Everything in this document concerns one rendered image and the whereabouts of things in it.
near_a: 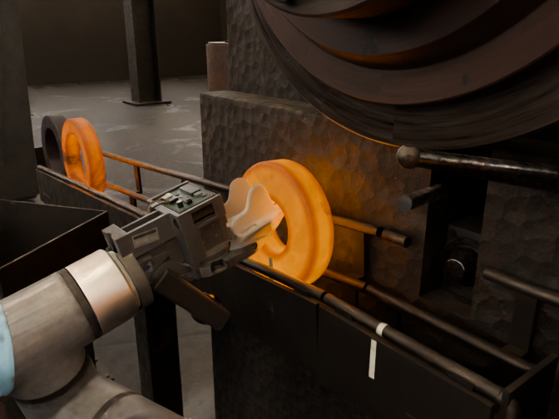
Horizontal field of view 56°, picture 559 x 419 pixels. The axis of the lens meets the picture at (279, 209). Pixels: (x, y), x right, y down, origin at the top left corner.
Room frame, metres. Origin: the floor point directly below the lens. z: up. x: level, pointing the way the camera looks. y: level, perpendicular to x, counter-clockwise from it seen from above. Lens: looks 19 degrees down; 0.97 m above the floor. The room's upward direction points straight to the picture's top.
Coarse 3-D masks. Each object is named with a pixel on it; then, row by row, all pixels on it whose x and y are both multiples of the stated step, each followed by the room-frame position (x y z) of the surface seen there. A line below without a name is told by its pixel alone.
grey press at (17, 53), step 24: (0, 0) 2.92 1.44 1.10; (0, 24) 2.89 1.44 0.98; (0, 48) 2.87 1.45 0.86; (0, 72) 2.85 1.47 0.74; (24, 72) 2.98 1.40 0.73; (0, 96) 2.84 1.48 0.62; (24, 96) 2.95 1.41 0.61; (0, 120) 2.82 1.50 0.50; (24, 120) 2.94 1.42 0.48; (0, 144) 2.81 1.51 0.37; (24, 144) 2.92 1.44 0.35; (0, 168) 2.82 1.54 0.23; (24, 168) 2.91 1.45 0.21; (0, 192) 2.80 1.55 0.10; (24, 192) 2.89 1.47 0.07
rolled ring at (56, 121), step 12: (48, 120) 1.27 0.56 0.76; (60, 120) 1.26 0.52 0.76; (48, 132) 1.32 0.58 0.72; (60, 132) 1.23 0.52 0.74; (48, 144) 1.33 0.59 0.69; (60, 144) 1.22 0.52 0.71; (48, 156) 1.33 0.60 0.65; (60, 156) 1.35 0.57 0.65; (48, 168) 1.33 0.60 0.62; (60, 168) 1.32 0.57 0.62
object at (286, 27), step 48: (432, 0) 0.35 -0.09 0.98; (480, 0) 0.32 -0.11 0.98; (528, 0) 0.31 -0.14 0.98; (288, 48) 0.49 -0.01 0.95; (336, 48) 0.41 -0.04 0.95; (384, 48) 0.37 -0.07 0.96; (432, 48) 0.35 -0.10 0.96; (480, 48) 0.34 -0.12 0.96; (528, 48) 0.32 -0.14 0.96; (384, 96) 0.40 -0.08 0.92; (432, 96) 0.36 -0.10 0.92
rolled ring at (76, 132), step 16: (64, 128) 1.17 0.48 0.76; (80, 128) 1.10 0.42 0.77; (64, 144) 1.18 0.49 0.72; (80, 144) 1.09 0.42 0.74; (96, 144) 1.08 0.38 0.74; (64, 160) 1.19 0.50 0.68; (80, 160) 1.19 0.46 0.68; (96, 160) 1.07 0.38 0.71; (80, 176) 1.17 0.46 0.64; (96, 176) 1.07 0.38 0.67
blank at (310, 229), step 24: (264, 168) 0.60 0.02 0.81; (288, 168) 0.58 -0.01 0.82; (288, 192) 0.56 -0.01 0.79; (312, 192) 0.55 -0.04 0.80; (288, 216) 0.56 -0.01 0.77; (312, 216) 0.53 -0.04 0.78; (288, 240) 0.56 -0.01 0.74; (312, 240) 0.53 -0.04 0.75; (288, 264) 0.56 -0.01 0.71; (312, 264) 0.53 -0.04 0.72
